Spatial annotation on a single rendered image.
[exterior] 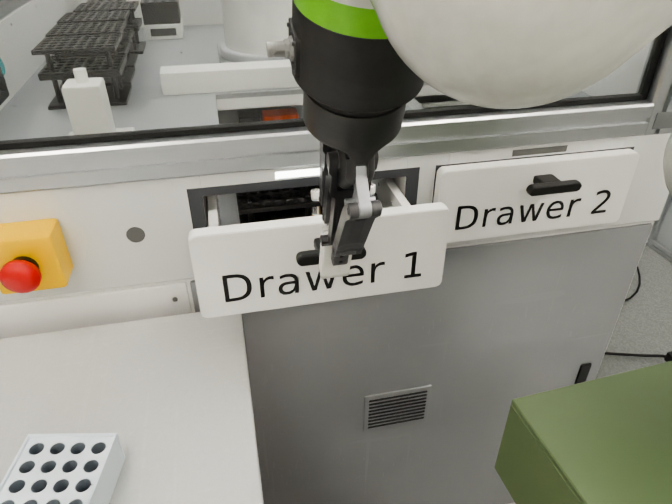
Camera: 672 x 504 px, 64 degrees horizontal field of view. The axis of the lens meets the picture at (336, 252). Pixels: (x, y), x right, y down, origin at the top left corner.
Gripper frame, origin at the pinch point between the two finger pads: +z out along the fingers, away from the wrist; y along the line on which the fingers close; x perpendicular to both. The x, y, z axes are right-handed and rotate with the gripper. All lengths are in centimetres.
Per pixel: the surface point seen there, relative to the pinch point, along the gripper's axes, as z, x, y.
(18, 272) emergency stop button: 6.6, -32.7, -7.2
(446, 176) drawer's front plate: 5.2, 17.7, -13.5
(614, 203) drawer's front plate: 11.8, 44.2, -11.1
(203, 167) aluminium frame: 2.4, -12.3, -16.1
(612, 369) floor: 105, 99, -19
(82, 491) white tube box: 9.5, -25.6, 15.8
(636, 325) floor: 111, 120, -35
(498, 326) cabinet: 33.4, 31.1, -5.2
